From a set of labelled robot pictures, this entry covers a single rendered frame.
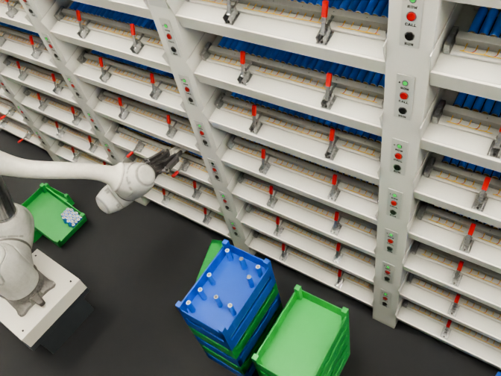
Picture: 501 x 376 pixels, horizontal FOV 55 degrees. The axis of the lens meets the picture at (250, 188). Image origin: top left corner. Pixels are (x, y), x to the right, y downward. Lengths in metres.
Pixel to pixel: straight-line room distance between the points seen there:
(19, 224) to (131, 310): 0.62
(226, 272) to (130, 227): 0.93
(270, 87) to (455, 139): 0.50
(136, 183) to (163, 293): 0.81
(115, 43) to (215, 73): 0.44
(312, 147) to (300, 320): 0.64
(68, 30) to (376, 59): 1.21
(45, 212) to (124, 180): 1.20
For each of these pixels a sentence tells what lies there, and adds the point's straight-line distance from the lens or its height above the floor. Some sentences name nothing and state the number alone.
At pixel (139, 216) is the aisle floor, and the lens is 2.61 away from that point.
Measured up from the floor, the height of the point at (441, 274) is 0.50.
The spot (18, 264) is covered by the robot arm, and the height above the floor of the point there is 0.48.
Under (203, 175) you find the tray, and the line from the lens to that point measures 1.97.
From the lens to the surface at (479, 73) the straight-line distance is 1.06.
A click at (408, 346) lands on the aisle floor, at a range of 2.07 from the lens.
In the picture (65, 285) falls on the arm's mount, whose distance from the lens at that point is 2.18.
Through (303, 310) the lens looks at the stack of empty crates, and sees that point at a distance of 1.76.
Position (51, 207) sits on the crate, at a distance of 2.80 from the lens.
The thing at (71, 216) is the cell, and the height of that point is 0.08.
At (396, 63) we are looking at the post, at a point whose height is 1.27.
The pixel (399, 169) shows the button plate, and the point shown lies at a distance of 1.29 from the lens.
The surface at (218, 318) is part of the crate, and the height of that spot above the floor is 0.40.
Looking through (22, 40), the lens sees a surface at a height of 0.91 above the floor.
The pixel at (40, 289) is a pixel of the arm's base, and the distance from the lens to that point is 2.20.
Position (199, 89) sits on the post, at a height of 1.00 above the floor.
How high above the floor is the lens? 1.91
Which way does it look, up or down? 49 degrees down
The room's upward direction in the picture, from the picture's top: 15 degrees counter-clockwise
